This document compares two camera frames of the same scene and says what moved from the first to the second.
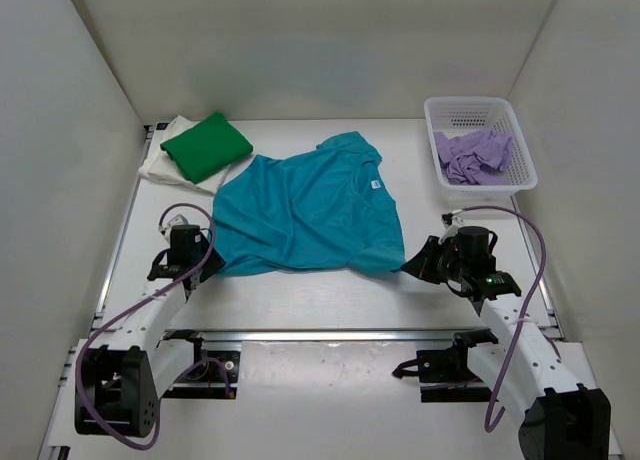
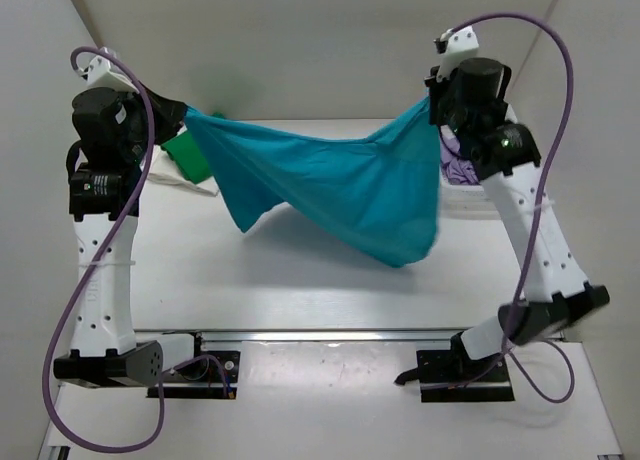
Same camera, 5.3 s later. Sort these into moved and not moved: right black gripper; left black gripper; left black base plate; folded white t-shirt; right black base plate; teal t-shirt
Moved: left black gripper; teal t-shirt; right black gripper
Not moved: left black base plate; folded white t-shirt; right black base plate
